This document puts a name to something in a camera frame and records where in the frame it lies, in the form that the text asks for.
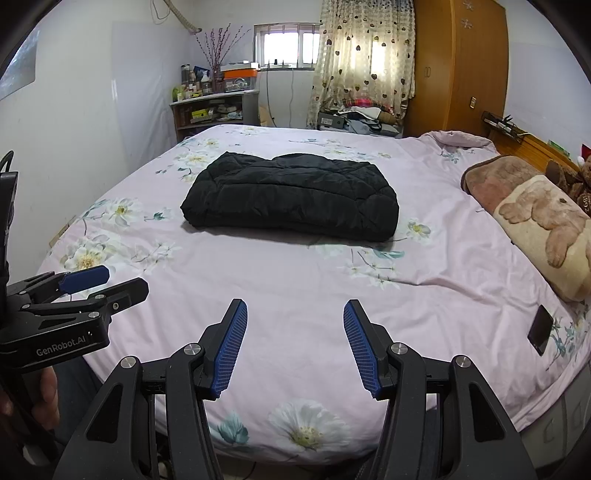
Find person's left hand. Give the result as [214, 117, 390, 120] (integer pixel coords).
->
[33, 368, 62, 432]

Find wooden wardrobe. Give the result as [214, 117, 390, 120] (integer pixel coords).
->
[404, 0, 509, 139]

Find vase with dried branches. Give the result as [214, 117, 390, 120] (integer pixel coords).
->
[195, 27, 245, 93]

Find bear print blanket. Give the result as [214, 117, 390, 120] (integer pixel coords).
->
[492, 174, 591, 303]

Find brown plush toy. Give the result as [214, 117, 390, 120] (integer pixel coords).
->
[545, 144, 591, 208]

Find pink floral duvet bed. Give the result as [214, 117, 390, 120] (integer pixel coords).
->
[36, 122, 591, 467]

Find shiny wall poster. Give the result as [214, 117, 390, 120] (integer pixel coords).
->
[0, 30, 38, 100]

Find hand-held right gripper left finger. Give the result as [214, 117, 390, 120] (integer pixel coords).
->
[55, 298, 249, 480]

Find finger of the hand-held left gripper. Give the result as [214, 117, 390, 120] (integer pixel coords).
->
[21, 278, 150, 322]
[7, 265, 110, 308]

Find black padded jacket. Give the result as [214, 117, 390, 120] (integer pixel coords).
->
[180, 151, 400, 243]

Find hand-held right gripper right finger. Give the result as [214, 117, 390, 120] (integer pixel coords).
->
[342, 299, 539, 480]

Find cluster of bottles and jars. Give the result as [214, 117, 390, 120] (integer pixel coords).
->
[172, 64, 225, 103]

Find patterned grey mattress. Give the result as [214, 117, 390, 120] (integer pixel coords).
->
[517, 369, 591, 448]

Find wooden shelf unit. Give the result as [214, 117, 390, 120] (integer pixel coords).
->
[168, 90, 262, 144]

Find pile of clothes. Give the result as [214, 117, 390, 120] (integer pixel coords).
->
[318, 95, 402, 137]

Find orange lidded storage box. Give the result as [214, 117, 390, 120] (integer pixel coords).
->
[221, 65, 259, 93]

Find person's dark trousers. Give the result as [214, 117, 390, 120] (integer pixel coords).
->
[53, 357, 105, 444]

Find heart print curtain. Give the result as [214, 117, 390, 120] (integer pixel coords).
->
[305, 0, 416, 132]

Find black smartphone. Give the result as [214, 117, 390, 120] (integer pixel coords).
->
[527, 305, 555, 356]

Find white corrugated hose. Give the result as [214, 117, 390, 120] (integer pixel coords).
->
[164, 0, 204, 34]

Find wooden headboard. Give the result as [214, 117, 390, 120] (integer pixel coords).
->
[489, 131, 583, 171]

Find barred window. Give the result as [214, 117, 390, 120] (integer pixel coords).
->
[253, 24, 321, 70]

